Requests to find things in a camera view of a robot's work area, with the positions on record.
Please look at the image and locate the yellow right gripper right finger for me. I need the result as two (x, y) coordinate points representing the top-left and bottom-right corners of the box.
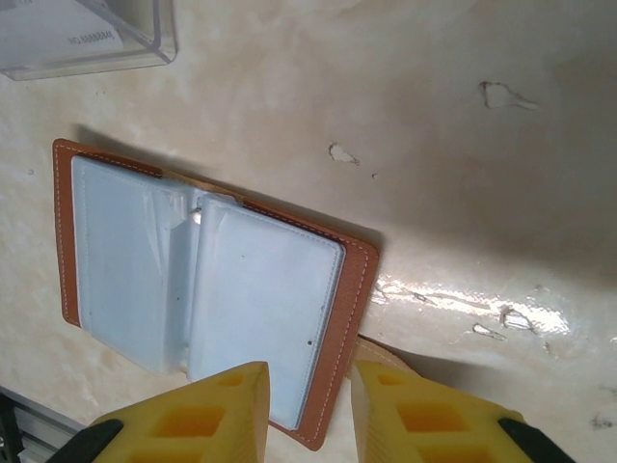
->
(350, 359), (573, 463)

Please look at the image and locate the clear plastic card sleeve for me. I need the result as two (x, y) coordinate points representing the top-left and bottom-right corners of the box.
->
(0, 0), (178, 82)

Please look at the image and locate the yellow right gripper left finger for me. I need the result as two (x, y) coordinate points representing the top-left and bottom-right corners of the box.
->
(71, 361), (271, 463)

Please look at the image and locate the brown leather card holder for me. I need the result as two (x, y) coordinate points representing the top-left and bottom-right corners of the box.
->
(51, 138), (423, 453)

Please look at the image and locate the aluminium mounting rail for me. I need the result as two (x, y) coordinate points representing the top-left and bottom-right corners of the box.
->
(0, 385), (86, 463)

